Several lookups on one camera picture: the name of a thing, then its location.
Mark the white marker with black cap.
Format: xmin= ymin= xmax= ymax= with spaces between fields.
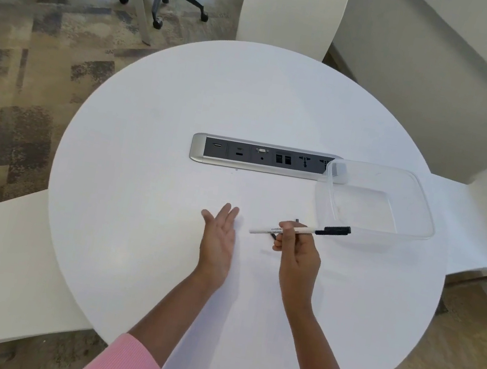
xmin=249 ymin=211 xmax=352 ymax=250

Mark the person's left forearm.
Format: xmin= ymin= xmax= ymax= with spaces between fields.
xmin=72 ymin=254 xmax=228 ymax=369

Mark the silver table socket panel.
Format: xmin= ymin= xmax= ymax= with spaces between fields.
xmin=189 ymin=132 xmax=346 ymax=186

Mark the clear plastic container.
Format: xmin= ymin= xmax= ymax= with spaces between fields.
xmin=307 ymin=156 xmax=445 ymax=261

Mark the person's left hand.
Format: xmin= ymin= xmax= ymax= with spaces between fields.
xmin=190 ymin=199 xmax=242 ymax=284

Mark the person's right hand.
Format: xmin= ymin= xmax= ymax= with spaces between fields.
xmin=264 ymin=219 xmax=328 ymax=305

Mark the person's right forearm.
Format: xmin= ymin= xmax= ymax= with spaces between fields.
xmin=270 ymin=295 xmax=379 ymax=369

